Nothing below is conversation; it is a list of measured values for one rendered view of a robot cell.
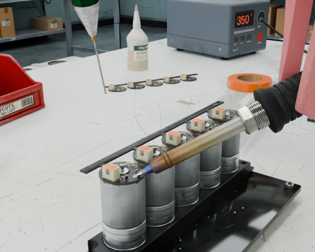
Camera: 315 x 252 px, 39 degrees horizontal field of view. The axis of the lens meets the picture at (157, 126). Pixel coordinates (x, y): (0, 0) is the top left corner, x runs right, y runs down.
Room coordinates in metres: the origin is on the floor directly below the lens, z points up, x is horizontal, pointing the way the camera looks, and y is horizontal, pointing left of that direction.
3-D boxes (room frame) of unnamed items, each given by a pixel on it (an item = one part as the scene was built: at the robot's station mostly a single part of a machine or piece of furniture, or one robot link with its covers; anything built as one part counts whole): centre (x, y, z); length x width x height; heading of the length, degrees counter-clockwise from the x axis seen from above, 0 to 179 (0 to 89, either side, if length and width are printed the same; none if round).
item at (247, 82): (0.59, -0.13, 0.76); 0.06 x 0.06 x 0.01
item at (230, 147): (0.30, -0.05, 0.79); 0.02 x 0.02 x 0.05
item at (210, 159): (0.28, -0.03, 0.79); 0.02 x 0.02 x 0.05
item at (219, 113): (0.29, -0.04, 0.82); 0.01 x 0.01 x 0.01; 53
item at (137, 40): (0.70, 0.03, 0.80); 0.03 x 0.03 x 0.10
